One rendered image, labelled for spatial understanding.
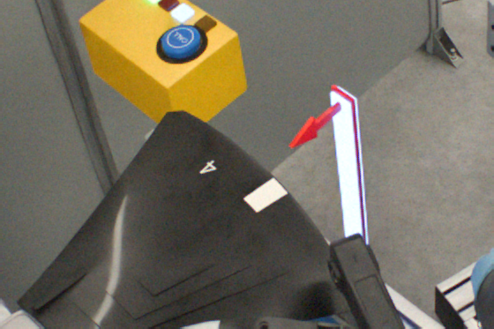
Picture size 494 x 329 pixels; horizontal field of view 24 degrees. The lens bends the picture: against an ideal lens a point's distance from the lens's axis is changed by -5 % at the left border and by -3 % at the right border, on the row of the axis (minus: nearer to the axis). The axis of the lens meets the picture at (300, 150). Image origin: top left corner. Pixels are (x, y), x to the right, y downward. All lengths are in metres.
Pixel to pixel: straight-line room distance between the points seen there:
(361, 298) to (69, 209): 1.20
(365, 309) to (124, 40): 0.50
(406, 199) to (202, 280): 1.51
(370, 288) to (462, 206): 1.53
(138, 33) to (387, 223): 1.20
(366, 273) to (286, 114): 1.47
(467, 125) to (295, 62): 0.45
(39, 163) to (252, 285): 1.02
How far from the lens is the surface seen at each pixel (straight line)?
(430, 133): 2.50
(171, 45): 1.21
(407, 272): 2.29
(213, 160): 0.97
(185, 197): 0.95
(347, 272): 0.86
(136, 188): 0.96
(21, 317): 0.92
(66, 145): 1.91
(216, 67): 1.22
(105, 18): 1.27
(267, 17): 2.11
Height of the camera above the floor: 1.94
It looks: 51 degrees down
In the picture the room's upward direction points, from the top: 8 degrees counter-clockwise
